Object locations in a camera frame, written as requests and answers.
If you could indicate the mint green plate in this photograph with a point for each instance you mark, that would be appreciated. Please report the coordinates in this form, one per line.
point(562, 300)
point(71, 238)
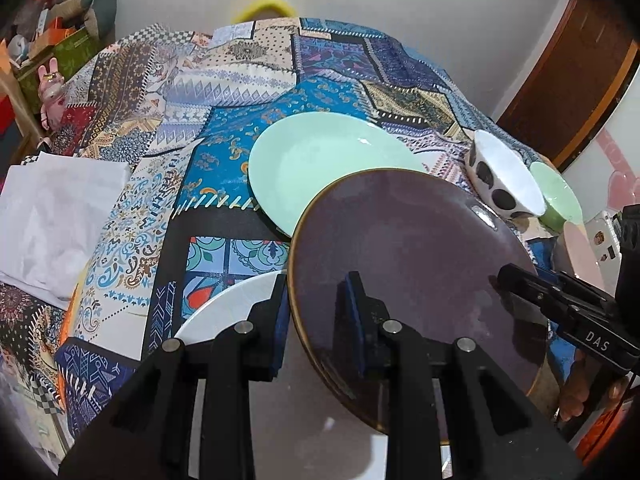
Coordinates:
point(294, 159)

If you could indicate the brown wooden door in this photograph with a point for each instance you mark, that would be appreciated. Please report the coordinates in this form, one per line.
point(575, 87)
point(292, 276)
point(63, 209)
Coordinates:
point(575, 83)

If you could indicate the green box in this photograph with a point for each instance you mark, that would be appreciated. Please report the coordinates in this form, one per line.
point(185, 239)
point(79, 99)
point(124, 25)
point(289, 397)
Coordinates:
point(72, 53)

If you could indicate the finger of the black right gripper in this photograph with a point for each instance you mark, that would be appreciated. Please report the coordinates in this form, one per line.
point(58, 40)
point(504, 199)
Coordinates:
point(560, 297)

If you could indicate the white power strip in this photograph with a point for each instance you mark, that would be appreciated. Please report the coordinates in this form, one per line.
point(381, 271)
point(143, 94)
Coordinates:
point(606, 247)

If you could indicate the pink bunny toy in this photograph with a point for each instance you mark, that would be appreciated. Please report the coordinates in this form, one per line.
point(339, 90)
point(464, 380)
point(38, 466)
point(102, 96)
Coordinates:
point(51, 92)

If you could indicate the white bowl black spots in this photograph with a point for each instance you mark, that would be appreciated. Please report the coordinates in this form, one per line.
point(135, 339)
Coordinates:
point(501, 178)

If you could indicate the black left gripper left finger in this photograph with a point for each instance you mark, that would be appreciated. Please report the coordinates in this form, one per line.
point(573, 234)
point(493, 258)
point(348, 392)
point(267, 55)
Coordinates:
point(144, 432)

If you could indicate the mint green bowl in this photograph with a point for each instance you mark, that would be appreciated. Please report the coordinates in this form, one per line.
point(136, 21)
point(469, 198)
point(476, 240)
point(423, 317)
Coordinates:
point(562, 203)

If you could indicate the dark brown ceramic plate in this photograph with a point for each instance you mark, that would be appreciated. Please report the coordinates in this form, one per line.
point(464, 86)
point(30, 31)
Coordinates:
point(431, 252)

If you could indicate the white plate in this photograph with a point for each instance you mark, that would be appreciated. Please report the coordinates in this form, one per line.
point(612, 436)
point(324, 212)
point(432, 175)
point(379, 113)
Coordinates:
point(299, 430)

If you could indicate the colourful patchwork tablecloth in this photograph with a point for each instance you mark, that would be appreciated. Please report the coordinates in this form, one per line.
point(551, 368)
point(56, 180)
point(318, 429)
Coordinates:
point(183, 110)

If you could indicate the grey plush toy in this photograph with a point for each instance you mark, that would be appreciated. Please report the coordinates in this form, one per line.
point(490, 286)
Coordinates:
point(97, 17)

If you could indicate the right hand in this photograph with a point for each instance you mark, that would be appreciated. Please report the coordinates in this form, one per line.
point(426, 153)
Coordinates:
point(575, 391)

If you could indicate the pink ceramic bowl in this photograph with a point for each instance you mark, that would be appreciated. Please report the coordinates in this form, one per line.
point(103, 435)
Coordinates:
point(573, 255)

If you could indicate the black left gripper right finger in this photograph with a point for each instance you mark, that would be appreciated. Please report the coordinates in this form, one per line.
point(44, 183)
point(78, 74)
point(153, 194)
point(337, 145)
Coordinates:
point(494, 431)

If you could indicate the yellow chair back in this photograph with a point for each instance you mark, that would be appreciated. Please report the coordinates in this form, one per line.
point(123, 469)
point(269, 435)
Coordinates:
point(257, 10)

